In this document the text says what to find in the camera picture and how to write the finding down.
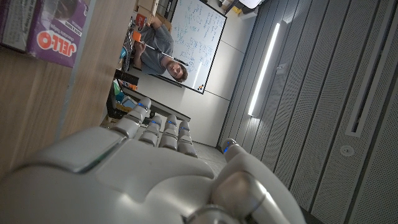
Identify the light wooden box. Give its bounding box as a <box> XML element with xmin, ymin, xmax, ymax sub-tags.
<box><xmin>136</xmin><ymin>0</ymin><xmax>159</xmax><ymax>16</ymax></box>

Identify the person in grey t-shirt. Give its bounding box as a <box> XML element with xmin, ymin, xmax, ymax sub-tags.
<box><xmin>132</xmin><ymin>17</ymin><xmax>189</xmax><ymax>83</ymax></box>

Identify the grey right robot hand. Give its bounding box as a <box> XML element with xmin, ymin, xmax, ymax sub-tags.
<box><xmin>0</xmin><ymin>96</ymin><xmax>307</xmax><ymax>224</ymax></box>

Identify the purple Jell-O box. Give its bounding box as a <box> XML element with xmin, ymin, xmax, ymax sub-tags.
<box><xmin>0</xmin><ymin>0</ymin><xmax>90</xmax><ymax>68</ymax></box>

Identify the round ceiling sensor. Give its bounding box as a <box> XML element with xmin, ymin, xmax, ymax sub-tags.
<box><xmin>339</xmin><ymin>144</ymin><xmax>355</xmax><ymax>157</ymax></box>

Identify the whiteboard with black frame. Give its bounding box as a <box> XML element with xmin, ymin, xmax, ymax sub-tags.
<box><xmin>161</xmin><ymin>0</ymin><xmax>227</xmax><ymax>95</ymax></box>

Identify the long ceiling light strip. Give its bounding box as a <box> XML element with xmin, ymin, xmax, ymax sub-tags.
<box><xmin>248</xmin><ymin>21</ymin><xmax>279</xmax><ymax>118</ymax></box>

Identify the ceiling slot vent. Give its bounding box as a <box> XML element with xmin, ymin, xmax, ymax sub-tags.
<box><xmin>345</xmin><ymin>40</ymin><xmax>398</xmax><ymax>138</ymax></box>

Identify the thin white stick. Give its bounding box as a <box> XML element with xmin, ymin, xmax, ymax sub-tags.
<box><xmin>141</xmin><ymin>42</ymin><xmax>189</xmax><ymax>66</ymax></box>

